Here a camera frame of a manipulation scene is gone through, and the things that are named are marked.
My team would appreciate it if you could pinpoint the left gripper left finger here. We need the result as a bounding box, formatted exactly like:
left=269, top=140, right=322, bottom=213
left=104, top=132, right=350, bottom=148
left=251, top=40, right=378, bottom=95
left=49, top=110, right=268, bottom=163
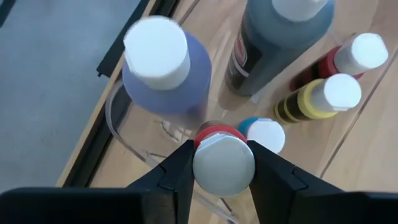
left=127, top=139, right=196, bottom=224

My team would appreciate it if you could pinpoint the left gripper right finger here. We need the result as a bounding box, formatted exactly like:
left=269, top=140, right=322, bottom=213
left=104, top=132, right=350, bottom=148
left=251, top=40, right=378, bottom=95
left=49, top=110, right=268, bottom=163
left=247, top=139, right=343, bottom=224

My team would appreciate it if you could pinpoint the small red striped paint bottle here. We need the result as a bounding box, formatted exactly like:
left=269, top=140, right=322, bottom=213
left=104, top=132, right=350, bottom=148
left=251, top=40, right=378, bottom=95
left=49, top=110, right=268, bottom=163
left=192, top=123, right=256, bottom=197

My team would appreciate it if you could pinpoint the small blue striped paint bottle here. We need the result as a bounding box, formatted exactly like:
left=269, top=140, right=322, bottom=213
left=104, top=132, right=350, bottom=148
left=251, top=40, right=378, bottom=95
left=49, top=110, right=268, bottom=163
left=238, top=117, right=286, bottom=155

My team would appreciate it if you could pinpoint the large purple paint bottle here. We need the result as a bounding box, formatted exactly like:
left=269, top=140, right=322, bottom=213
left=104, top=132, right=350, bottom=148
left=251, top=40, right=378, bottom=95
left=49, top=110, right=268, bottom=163
left=122, top=15, right=213, bottom=128

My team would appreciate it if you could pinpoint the small yellow striped paint bottle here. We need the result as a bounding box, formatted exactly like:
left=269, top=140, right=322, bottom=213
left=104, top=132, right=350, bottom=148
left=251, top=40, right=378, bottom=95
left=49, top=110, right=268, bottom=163
left=273, top=73, right=363, bottom=125

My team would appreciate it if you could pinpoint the large grey-blue paint bottle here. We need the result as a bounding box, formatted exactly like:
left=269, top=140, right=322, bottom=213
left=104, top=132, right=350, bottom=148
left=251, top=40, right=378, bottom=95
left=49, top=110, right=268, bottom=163
left=224, top=0, right=336, bottom=96

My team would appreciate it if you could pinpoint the small maroon striped paint bottle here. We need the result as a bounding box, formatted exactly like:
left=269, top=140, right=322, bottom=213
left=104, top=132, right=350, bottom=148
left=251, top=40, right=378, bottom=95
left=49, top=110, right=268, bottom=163
left=289, top=32, right=389, bottom=91

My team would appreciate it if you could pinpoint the clear plastic bin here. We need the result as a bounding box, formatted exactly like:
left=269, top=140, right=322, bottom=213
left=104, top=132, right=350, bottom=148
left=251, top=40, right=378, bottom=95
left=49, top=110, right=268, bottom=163
left=104, top=0, right=398, bottom=224

